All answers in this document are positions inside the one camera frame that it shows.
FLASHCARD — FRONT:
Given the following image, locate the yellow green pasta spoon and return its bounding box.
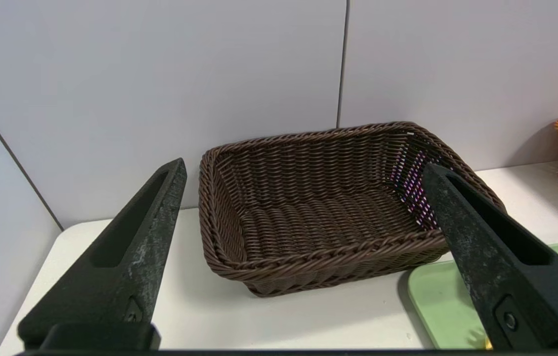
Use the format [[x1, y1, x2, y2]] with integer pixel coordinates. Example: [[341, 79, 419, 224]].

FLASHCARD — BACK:
[[468, 330, 493, 351]]

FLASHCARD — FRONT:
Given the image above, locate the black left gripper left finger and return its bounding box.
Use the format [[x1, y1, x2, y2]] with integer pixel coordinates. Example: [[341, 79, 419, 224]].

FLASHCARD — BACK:
[[17, 157, 188, 352]]

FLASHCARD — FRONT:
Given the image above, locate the dark brown wicker basket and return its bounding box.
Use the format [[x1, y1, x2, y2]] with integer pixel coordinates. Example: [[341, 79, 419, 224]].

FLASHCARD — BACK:
[[199, 121, 507, 298]]

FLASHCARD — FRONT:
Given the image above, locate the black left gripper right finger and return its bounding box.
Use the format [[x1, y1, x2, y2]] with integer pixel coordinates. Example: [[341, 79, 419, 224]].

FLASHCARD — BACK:
[[421, 163, 558, 351]]

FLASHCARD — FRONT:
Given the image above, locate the light green plastic tray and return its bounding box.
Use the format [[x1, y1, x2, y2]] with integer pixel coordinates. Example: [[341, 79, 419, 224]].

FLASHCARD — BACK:
[[407, 239, 558, 351]]

